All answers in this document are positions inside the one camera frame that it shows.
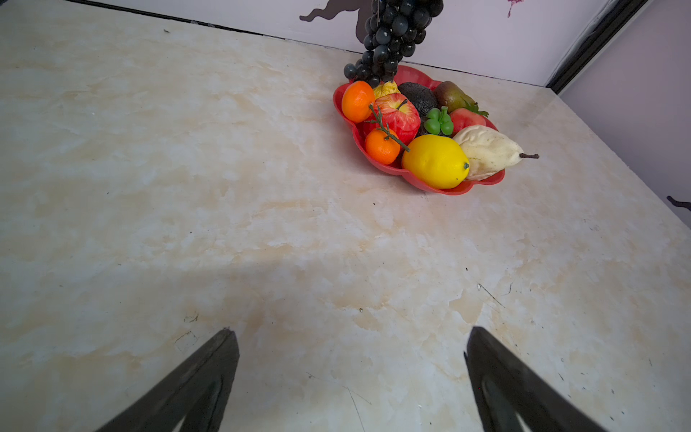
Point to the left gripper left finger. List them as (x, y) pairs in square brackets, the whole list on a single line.
[(193, 397)]

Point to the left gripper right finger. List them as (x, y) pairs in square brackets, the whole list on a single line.
[(510, 396)]

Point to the yellow lemon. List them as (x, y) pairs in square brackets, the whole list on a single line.
[(437, 161)]

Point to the orange tangerine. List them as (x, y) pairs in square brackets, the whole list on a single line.
[(381, 147), (356, 101)]

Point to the red pomegranate fruit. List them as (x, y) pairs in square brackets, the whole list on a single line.
[(399, 115)]

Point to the brown green fig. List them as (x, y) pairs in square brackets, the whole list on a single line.
[(450, 95)]

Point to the dark green avocado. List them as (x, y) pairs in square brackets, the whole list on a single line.
[(420, 96)]

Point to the black grape bunch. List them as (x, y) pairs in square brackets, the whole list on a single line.
[(393, 31)]

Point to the red strawberry with green leaves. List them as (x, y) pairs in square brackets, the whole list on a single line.
[(463, 118)]

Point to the small yellow quince fruit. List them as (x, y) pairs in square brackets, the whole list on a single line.
[(386, 88)]

